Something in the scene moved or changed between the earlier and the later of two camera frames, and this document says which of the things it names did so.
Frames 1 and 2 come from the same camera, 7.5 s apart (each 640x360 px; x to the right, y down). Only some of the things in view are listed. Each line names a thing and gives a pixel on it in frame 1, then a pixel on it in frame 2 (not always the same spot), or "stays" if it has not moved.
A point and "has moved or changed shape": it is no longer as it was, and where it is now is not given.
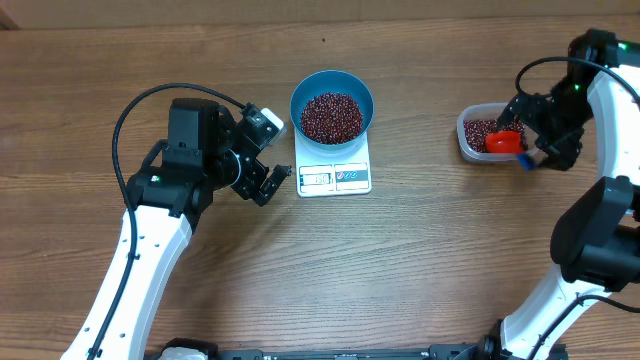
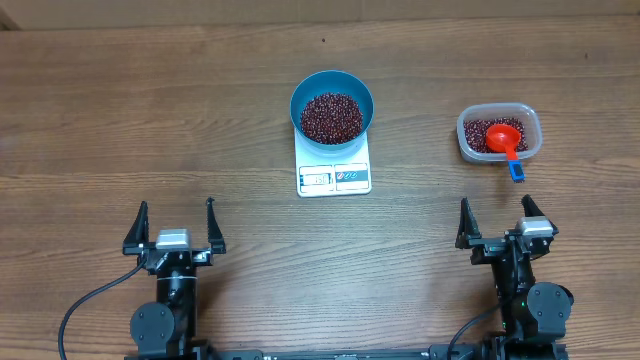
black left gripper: (247, 187) -> (215, 241)
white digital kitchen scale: (319, 173) stays
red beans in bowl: (331, 118) stays
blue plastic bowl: (334, 82) stays
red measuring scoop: (504, 142) has moved or changed shape
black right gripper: (566, 149) -> (487, 249)
